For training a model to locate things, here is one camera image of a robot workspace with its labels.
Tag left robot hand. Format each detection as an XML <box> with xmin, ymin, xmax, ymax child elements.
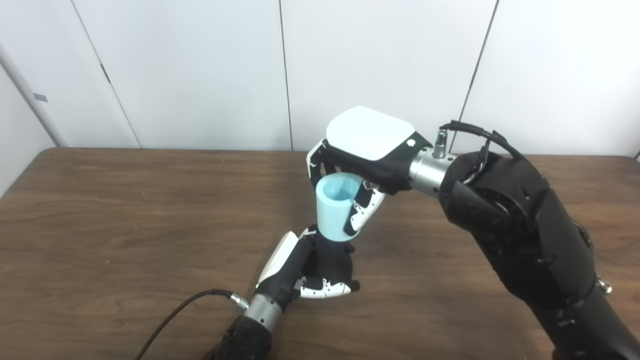
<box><xmin>256</xmin><ymin>225</ymin><xmax>361</xmax><ymax>307</ymax></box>

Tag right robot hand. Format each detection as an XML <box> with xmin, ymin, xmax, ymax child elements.
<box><xmin>306</xmin><ymin>106</ymin><xmax>433</xmax><ymax>237</ymax></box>

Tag black nozzle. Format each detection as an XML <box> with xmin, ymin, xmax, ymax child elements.
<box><xmin>312</xmin><ymin>232</ymin><xmax>356</xmax><ymax>283</ymax></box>

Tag light blue cylinder cup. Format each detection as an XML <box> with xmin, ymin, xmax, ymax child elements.
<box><xmin>315</xmin><ymin>172</ymin><xmax>363</xmax><ymax>243</ymax></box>

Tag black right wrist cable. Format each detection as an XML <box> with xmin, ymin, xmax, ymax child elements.
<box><xmin>432</xmin><ymin>120</ymin><xmax>527</xmax><ymax>162</ymax></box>

